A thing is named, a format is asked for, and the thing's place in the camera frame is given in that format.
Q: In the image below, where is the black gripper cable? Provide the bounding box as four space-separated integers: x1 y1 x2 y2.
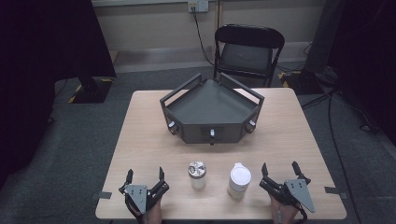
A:
293 202 309 224

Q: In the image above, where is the black folding chair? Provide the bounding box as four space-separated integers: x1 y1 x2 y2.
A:
213 23 286 88

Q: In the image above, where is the person's left hand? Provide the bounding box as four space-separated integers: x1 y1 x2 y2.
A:
137 199 163 224

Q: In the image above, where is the black stand base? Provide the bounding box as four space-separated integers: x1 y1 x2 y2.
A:
68 76 115 105

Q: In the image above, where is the white wall socket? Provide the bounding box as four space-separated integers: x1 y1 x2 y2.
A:
187 0 210 14

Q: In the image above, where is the silver lid seasoning jar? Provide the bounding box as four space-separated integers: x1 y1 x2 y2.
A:
187 160 207 190

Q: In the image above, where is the black curtain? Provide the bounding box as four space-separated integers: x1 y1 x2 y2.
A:
0 0 117 188

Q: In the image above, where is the grey curtain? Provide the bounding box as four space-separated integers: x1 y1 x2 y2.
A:
303 0 345 76

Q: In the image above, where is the black angular tray box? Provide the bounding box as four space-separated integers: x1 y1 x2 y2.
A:
159 72 265 147

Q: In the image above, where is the grey tape strip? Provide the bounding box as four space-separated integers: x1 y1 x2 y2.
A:
324 186 348 201
92 190 113 201

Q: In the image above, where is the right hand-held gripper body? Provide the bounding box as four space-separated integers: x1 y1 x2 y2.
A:
259 175 316 215

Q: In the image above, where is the person's right hand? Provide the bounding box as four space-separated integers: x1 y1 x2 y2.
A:
270 196 300 224

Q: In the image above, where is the white lid seasoning jar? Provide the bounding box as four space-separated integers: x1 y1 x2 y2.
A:
227 161 252 200

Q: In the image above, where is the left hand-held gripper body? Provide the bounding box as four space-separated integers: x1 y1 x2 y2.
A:
118 181 171 217

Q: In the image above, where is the dark curtain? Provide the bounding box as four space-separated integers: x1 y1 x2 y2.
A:
328 0 396 146

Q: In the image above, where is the black floor cable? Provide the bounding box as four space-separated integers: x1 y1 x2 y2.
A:
301 85 382 224

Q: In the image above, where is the black power cable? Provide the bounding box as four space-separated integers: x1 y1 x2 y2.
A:
191 7 217 67

